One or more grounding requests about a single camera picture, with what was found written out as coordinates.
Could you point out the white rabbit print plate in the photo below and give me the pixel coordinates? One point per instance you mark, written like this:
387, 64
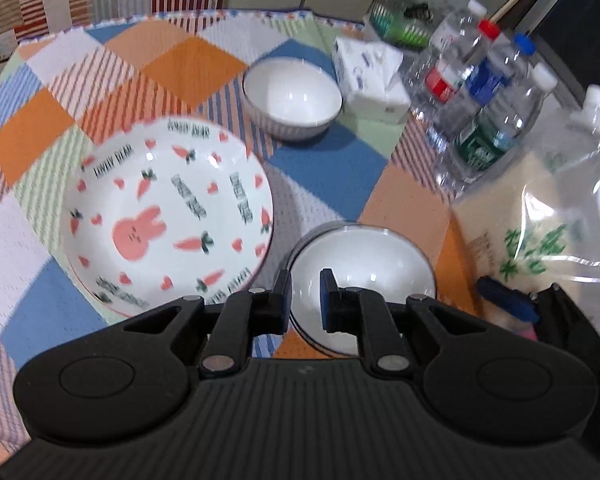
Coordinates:
145, 230

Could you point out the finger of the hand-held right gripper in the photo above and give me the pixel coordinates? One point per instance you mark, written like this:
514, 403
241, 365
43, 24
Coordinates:
505, 296

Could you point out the plaid patchwork tablecloth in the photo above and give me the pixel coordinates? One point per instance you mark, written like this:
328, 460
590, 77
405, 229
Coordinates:
40, 130

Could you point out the clear bag of rice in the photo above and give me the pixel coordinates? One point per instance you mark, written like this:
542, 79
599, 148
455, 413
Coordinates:
530, 240

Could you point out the white tissue pack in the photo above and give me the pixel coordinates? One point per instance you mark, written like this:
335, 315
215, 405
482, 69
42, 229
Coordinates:
375, 95

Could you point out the white cap clear water bottle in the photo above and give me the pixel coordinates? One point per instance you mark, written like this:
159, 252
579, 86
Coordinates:
452, 35

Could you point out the red cap water bottle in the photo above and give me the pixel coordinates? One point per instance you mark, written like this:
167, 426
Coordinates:
442, 82

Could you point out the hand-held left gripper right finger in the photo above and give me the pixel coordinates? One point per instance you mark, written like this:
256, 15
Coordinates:
327, 302

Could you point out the green label water bottle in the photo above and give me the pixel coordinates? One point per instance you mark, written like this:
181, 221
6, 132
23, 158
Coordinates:
480, 150

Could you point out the striped patchwork counter cloth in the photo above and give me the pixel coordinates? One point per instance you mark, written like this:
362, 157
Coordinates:
80, 0

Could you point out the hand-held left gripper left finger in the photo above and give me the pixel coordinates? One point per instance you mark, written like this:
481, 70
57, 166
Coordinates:
280, 305

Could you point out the blue cap water bottle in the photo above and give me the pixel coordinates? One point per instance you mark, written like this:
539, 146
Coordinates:
485, 85

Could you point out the green plastic basket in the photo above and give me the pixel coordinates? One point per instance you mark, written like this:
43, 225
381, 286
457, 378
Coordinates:
400, 30

